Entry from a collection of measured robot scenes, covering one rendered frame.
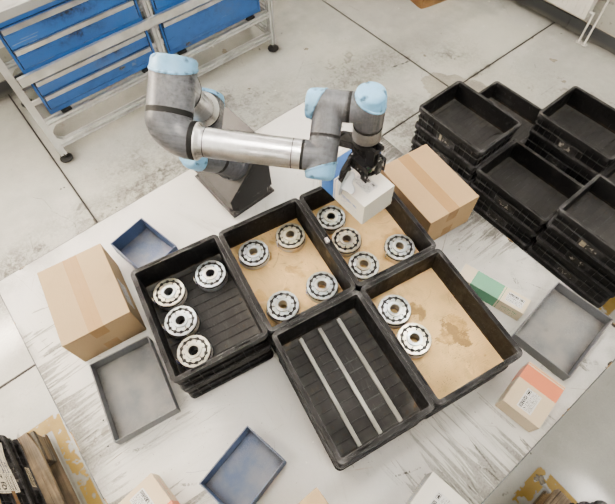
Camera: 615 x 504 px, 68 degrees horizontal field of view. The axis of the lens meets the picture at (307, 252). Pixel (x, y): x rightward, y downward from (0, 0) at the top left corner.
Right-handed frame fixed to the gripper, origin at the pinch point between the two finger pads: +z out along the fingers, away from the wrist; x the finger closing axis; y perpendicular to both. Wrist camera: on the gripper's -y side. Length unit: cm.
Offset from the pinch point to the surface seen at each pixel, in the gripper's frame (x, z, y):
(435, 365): -12, 27, 52
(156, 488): -95, 33, 27
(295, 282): -27.5, 27.7, 3.7
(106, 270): -74, 25, -39
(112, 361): -89, 40, -18
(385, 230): 9.5, 27.6, 7.9
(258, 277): -35.9, 27.7, -5.7
